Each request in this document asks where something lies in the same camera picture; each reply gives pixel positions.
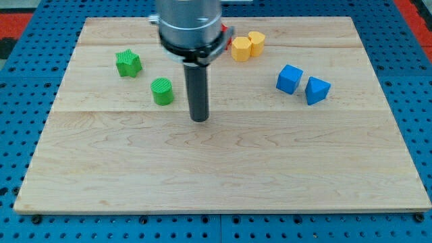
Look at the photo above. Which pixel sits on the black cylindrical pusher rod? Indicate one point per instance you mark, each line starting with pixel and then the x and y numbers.
pixel 197 91

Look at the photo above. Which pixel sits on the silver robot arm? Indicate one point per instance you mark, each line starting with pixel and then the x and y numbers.
pixel 191 32

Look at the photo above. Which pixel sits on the blue cube block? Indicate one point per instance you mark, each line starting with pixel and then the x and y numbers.
pixel 289 79

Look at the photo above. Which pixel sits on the green cylinder block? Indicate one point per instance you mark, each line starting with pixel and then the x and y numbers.
pixel 162 91

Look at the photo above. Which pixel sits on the yellow hexagon block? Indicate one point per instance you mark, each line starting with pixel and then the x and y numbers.
pixel 241 48

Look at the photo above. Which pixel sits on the red block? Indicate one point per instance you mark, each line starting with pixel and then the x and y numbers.
pixel 227 33

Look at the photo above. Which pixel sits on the green star block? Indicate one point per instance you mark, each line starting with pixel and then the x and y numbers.
pixel 128 63

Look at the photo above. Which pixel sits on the yellow heart block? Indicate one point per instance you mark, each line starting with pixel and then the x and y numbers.
pixel 257 40

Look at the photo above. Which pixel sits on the wooden board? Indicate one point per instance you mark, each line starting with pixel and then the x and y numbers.
pixel 108 149

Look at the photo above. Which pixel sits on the blue triangular block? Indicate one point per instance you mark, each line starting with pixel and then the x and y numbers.
pixel 316 90

